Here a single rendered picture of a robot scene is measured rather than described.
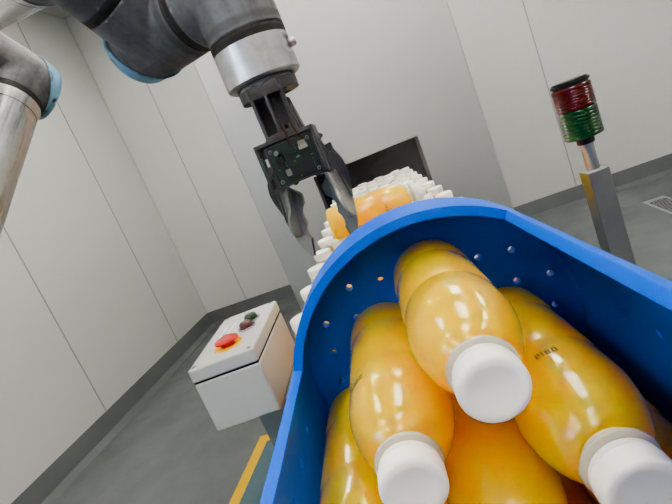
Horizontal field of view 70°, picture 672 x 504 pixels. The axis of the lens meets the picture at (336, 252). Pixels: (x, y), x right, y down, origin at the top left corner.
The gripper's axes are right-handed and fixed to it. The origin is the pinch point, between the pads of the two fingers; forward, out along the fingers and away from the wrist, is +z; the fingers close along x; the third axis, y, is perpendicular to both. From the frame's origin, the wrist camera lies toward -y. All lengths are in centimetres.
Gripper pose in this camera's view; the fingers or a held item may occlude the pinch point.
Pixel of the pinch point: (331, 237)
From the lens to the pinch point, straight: 62.9
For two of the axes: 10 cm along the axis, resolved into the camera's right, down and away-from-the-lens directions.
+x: 9.3, -3.5, -1.2
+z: 3.7, 9.1, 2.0
